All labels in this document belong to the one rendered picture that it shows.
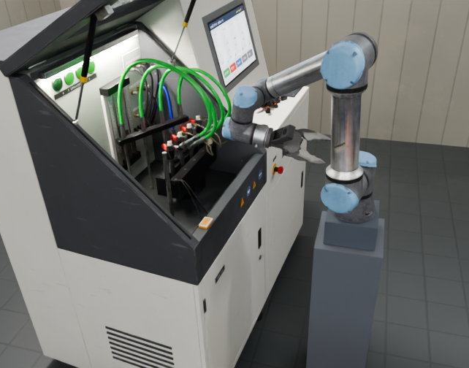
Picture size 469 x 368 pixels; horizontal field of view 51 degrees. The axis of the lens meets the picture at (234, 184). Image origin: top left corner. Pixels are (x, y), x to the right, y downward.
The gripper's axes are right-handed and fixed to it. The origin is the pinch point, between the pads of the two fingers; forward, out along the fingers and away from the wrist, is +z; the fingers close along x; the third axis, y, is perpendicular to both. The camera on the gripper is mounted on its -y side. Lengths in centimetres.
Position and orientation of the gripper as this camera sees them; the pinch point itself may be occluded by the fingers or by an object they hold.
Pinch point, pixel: (325, 150)
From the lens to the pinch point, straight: 165.7
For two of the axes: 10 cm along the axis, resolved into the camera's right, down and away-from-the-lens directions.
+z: 9.6, 2.5, -1.3
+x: -2.7, 9.5, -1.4
